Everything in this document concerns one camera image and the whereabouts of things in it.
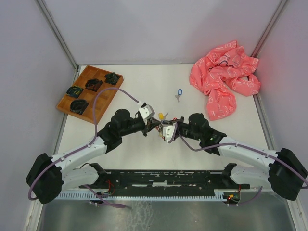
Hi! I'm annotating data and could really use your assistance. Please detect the black green coiled item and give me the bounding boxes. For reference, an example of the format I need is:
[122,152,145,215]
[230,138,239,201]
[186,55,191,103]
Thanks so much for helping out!
[66,86,83,99]

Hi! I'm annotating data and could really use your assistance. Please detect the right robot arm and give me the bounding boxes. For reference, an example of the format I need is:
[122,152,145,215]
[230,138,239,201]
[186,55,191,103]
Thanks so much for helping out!
[172,113,308,201]

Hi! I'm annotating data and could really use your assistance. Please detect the key with light blue tag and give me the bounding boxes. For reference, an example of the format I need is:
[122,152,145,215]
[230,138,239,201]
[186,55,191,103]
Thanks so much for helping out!
[175,89,182,102]

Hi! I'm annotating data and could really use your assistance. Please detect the key with yellow tag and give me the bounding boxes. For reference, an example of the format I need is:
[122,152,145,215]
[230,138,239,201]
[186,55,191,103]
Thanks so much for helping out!
[158,113,168,120]

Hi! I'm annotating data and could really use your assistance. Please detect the black coiled item in tray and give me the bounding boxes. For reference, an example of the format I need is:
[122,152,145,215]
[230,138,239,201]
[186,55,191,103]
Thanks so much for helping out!
[104,72,120,85]
[85,78,103,92]
[70,99,89,115]

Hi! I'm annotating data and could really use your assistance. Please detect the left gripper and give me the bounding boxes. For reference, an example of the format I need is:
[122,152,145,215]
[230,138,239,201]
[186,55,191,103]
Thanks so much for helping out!
[120,117,161,137]

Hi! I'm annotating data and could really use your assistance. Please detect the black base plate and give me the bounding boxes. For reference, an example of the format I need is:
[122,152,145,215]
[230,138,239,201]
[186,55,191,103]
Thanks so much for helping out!
[89,169,250,196]

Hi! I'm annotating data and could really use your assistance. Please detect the white cable duct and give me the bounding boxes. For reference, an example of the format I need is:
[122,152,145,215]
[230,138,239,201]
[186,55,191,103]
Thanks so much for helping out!
[56,190,227,202]

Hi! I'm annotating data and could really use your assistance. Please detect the wooden compartment tray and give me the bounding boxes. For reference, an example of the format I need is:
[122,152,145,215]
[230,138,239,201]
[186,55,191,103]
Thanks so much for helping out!
[57,66,124,123]

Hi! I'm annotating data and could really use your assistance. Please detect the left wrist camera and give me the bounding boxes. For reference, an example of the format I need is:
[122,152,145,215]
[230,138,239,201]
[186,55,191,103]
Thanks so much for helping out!
[138,103,155,120]

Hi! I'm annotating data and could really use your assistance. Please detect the pink patterned cloth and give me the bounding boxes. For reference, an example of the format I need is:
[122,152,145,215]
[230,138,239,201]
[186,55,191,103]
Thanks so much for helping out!
[189,40,261,121]

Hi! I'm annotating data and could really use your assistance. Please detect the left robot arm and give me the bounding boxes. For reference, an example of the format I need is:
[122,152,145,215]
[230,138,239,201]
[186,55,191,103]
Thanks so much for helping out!
[26,105,155,204]

